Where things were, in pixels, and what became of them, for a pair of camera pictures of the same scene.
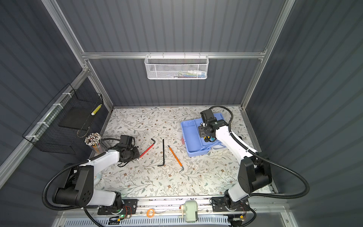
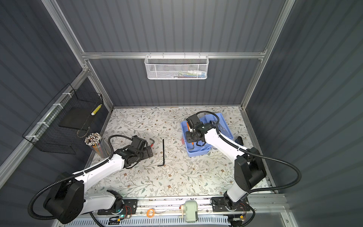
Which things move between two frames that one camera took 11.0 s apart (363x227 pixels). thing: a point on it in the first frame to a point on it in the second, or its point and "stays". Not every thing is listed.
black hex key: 163,154 stays
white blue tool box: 196,145 stays
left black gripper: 134,149 to 146,153
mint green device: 190,210 stays
